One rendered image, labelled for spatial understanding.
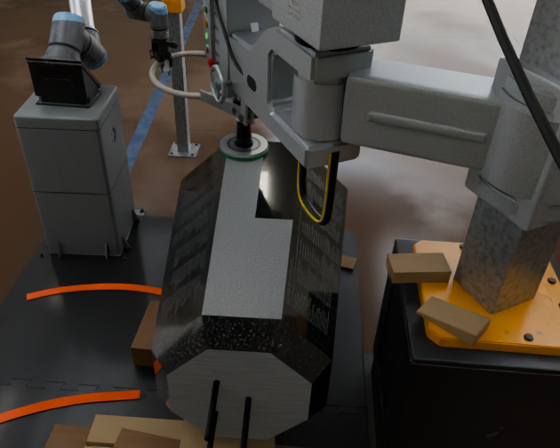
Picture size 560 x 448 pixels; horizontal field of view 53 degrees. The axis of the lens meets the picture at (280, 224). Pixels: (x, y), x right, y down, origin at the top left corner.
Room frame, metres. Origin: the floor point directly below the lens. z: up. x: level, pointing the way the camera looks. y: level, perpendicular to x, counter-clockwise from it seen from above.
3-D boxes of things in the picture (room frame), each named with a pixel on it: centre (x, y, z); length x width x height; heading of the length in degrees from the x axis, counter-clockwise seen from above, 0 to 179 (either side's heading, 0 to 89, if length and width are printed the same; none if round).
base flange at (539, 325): (1.42, -0.73, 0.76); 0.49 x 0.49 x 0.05; 87
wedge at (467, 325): (1.26, -0.56, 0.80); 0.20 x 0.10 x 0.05; 49
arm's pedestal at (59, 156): (2.58, 1.08, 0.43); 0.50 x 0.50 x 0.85; 1
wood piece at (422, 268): (1.48, -0.48, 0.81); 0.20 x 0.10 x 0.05; 95
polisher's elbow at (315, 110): (1.63, -0.12, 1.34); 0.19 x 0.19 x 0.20
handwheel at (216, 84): (2.06, 0.23, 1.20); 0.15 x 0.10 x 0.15; 26
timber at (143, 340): (1.78, 0.56, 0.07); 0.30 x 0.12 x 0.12; 175
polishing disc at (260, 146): (2.22, 0.18, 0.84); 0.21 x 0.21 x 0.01
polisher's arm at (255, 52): (1.86, 0.02, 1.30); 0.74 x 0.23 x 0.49; 26
